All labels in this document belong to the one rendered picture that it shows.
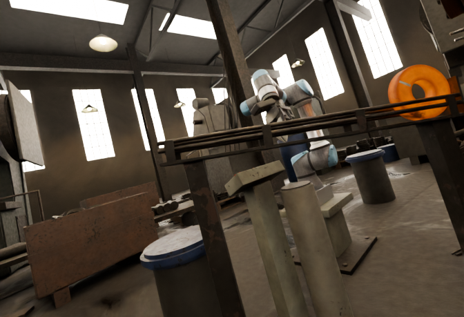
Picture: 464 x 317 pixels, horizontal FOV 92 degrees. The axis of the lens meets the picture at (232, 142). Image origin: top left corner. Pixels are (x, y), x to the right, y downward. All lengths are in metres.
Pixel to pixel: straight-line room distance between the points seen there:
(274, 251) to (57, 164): 11.50
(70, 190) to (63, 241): 9.69
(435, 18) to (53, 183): 12.27
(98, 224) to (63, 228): 0.24
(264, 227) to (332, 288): 0.28
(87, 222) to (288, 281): 1.73
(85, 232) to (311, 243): 1.86
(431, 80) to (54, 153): 12.06
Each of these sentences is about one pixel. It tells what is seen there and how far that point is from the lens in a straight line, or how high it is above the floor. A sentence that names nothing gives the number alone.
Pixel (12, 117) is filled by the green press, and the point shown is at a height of 2.29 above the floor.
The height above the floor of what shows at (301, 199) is 0.48.
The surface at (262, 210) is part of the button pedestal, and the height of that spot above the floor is 0.45.
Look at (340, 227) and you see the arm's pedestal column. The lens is 1.51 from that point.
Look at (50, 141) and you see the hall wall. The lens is 12.29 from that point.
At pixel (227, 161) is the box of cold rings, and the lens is 3.72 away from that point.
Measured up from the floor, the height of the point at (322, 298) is 0.16.
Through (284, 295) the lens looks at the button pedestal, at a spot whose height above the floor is 0.14.
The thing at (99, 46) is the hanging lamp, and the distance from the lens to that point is 6.93.
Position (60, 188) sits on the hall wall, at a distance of 11.94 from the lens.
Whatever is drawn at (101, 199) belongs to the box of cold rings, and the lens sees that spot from 3.90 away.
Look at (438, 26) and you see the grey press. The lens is 3.97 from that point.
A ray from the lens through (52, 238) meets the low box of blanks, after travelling 2.26.
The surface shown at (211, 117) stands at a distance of 6.13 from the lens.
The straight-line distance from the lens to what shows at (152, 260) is 0.89.
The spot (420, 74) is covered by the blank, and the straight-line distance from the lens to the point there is 0.82.
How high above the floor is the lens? 0.65
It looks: 5 degrees up
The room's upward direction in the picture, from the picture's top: 16 degrees counter-clockwise
